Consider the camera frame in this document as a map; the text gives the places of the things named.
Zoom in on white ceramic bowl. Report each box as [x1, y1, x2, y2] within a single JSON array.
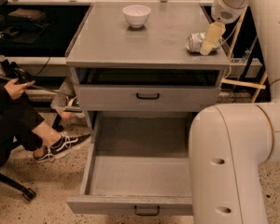
[[122, 5, 151, 28]]

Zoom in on open grey lower drawer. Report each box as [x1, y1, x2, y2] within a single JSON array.
[[67, 112, 193, 217]]

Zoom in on dark box on shelf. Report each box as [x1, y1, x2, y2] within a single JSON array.
[[7, 7, 47, 23]]

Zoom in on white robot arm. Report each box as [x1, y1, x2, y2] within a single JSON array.
[[189, 0, 280, 224]]

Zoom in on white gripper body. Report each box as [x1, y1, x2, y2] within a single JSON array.
[[211, 0, 248, 24]]

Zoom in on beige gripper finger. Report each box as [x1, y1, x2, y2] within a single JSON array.
[[200, 21, 226, 55]]

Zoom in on person's bare hand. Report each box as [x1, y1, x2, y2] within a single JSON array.
[[4, 78, 35, 100]]

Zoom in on wooden easel frame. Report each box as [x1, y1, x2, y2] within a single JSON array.
[[223, 7, 270, 103]]

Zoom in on black office chair base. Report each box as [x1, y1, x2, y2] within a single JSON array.
[[0, 173, 36, 202]]

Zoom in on black white sneaker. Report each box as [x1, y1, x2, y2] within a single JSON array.
[[35, 133, 91, 162]]

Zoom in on seated person dark trousers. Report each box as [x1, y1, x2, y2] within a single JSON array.
[[0, 83, 63, 170]]

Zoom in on closed grey upper drawer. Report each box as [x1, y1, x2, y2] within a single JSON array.
[[75, 85, 220, 112]]

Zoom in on black handheld controller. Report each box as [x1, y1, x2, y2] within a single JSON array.
[[0, 60, 34, 84]]

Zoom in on grey wooden drawer cabinet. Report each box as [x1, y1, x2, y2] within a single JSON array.
[[64, 1, 231, 135]]

